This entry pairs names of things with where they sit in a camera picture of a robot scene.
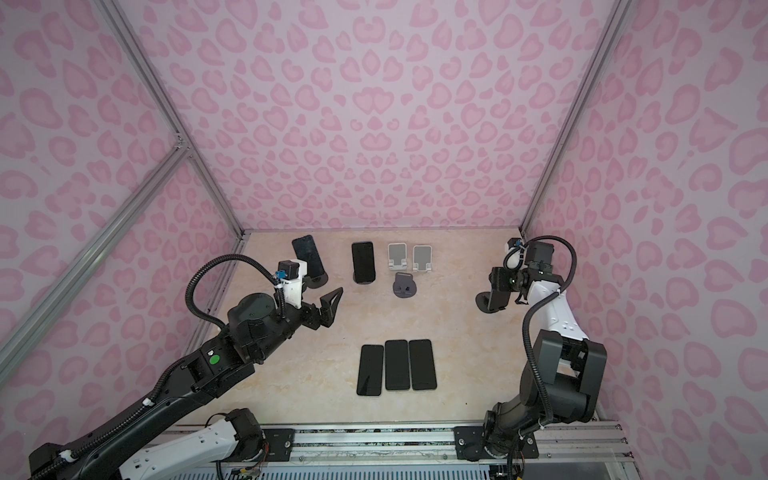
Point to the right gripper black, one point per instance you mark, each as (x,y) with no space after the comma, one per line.
(500,278)

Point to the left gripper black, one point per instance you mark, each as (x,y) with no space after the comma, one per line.
(325,302)

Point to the blue phone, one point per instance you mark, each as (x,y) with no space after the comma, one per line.
(364,271)

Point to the purple phone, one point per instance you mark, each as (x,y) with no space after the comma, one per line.
(306,250)

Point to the dark round stand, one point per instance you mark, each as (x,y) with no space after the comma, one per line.
(316,282)
(404,285)

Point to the black phone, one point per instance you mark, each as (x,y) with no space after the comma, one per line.
(500,292)
(422,365)
(397,367)

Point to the white folding stand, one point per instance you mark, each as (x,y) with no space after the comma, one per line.
(397,256)
(422,258)

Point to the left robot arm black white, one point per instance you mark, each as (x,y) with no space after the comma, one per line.
(257,326)

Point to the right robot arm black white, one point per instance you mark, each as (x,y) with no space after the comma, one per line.
(564,369)

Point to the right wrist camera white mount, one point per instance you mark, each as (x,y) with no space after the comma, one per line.
(514,254)

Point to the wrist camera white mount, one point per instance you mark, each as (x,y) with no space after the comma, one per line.
(514,254)
(290,274)

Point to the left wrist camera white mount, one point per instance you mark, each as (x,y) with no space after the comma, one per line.
(290,274)

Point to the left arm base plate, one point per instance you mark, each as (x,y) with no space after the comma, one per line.
(280,444)

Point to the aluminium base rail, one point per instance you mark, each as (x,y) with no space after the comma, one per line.
(420,450)

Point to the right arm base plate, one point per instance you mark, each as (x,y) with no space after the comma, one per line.
(471,445)

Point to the right corner aluminium post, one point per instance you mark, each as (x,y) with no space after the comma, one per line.
(620,15)

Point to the corner aluminium post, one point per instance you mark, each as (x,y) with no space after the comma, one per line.
(620,15)
(128,40)

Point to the left aluminium frame diagonal bar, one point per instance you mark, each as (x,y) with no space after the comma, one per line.
(37,322)

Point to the left corner aluminium post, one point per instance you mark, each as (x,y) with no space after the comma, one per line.
(128,40)

